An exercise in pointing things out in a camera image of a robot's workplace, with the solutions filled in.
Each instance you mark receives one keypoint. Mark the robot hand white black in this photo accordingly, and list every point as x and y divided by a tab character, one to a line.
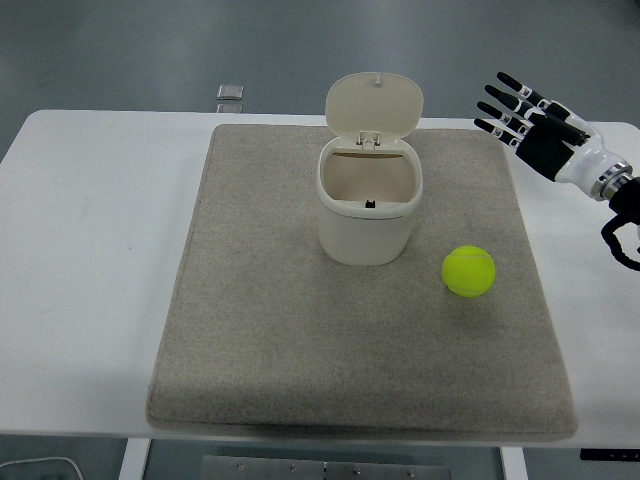
582	155

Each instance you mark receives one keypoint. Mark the yellow-green tennis ball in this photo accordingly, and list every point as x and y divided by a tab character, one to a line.
469	271

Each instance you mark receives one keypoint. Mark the cream plastic bin with lid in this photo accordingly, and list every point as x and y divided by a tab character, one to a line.
367	235

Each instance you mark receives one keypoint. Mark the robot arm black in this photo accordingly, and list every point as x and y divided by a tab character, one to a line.
625	197

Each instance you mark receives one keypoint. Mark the black table control panel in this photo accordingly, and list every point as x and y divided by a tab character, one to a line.
610	454

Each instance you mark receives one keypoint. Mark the white table leg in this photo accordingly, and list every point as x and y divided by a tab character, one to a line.
134	460
512	464

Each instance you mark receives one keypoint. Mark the grey-beige fabric mat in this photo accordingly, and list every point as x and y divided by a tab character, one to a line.
280	300

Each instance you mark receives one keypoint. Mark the metal floor plate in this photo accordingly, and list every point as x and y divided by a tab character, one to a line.
230	91
229	108

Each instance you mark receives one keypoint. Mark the grey metal plate with screws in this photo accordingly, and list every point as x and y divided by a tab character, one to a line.
325	470

